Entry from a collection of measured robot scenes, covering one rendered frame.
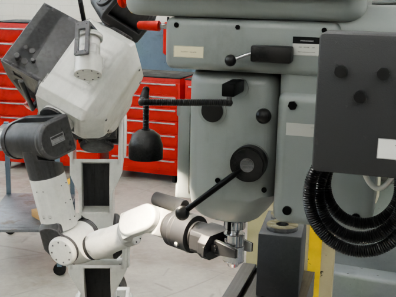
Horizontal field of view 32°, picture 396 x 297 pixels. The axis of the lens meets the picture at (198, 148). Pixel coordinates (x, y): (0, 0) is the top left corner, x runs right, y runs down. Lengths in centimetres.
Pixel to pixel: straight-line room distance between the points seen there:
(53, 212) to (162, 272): 284
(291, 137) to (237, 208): 20
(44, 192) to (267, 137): 64
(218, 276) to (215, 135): 319
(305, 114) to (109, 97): 63
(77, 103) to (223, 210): 52
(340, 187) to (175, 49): 41
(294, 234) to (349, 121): 94
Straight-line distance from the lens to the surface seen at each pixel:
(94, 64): 167
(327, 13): 128
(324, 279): 340
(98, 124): 178
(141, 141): 142
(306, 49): 129
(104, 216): 215
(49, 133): 171
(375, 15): 130
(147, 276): 450
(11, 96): 700
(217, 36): 133
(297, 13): 129
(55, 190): 175
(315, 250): 335
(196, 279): 447
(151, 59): 1112
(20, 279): 455
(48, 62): 180
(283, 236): 195
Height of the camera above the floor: 178
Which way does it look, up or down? 13 degrees down
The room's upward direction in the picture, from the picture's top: 1 degrees clockwise
